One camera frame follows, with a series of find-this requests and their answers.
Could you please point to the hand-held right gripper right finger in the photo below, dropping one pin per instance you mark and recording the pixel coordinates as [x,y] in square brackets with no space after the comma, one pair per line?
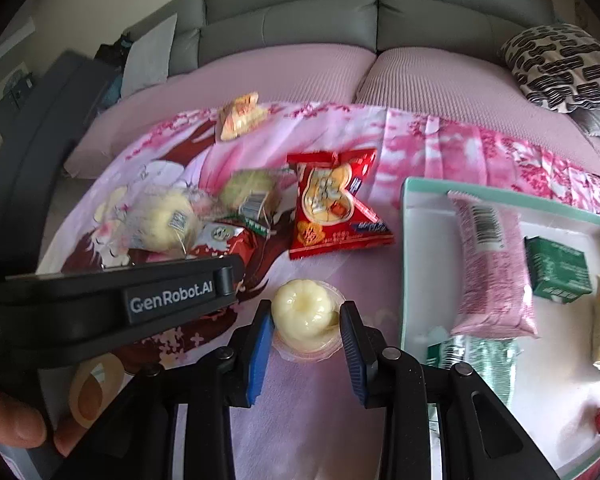
[355,355]

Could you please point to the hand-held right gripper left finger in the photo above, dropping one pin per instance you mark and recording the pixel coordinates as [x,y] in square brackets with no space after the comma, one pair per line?
[260,360]

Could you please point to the cream jelly cup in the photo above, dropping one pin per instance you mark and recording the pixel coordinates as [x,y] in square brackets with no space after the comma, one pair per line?
[302,307]

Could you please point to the yellow bun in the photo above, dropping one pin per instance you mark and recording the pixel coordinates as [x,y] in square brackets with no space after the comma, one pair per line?
[160,220]

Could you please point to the red-brown snack packet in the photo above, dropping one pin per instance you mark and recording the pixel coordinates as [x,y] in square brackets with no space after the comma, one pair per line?
[220,237]

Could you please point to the mint striped snack packet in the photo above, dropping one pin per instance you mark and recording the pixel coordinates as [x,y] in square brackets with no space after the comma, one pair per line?
[485,360]

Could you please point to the large red snack packet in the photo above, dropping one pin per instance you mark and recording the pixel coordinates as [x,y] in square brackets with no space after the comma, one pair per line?
[330,210]

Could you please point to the clear green-trimmed pastry packet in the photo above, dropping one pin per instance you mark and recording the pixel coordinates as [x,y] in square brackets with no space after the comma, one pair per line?
[247,187]

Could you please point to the teal-edged white tray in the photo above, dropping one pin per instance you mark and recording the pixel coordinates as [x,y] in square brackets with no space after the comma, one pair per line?
[545,400]

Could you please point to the dark green snack packet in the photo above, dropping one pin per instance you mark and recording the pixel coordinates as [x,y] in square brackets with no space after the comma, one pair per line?
[555,270]

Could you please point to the orange roll cake packet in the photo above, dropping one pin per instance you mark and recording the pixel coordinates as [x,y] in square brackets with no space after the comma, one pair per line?
[237,117]

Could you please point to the person's left hand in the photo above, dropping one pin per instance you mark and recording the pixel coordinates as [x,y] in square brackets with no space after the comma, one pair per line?
[10,420]

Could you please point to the pink printed blanket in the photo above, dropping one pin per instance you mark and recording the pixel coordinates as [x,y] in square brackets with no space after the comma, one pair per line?
[380,280]

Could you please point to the pink snack packet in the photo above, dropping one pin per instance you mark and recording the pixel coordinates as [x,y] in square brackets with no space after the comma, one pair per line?
[495,280]

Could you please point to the teal cloth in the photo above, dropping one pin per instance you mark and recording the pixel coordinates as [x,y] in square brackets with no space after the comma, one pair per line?
[109,94]

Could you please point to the dark bag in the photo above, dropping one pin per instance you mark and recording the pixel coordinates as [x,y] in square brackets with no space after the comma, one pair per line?
[107,60]

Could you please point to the white cushion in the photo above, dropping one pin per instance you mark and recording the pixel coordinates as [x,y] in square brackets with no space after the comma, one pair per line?
[147,55]

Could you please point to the black and white patterned pillow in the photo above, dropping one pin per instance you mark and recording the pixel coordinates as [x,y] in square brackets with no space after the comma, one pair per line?
[565,65]

